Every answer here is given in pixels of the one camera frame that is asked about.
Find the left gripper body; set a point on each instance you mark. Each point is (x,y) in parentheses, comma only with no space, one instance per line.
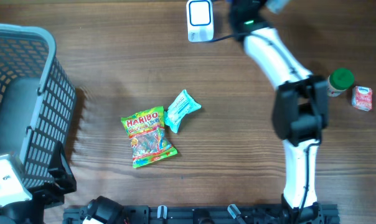
(50,194)

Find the Haribo gummy candy bag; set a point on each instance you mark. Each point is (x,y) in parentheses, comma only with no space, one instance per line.
(146,132)

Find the teal white tissue packet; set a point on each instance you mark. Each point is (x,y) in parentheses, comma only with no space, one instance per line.
(183,104)

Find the green lid jar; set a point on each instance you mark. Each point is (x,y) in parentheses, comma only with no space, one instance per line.
(339,81)

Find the red white tissue packet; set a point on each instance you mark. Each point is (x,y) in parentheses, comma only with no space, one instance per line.
(362,98)

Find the white paper pouch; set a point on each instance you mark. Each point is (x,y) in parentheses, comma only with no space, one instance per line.
(276,6)

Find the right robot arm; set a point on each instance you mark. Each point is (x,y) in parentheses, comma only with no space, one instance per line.
(300,109)

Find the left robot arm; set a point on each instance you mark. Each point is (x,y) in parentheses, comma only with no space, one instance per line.
(100,210)

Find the white barcode scanner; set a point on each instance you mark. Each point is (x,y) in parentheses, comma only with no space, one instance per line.
(200,20)

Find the grey plastic mesh basket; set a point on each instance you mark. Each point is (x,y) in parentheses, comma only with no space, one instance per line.
(37,100)

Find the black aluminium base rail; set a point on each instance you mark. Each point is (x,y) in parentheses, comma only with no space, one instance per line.
(267,213)

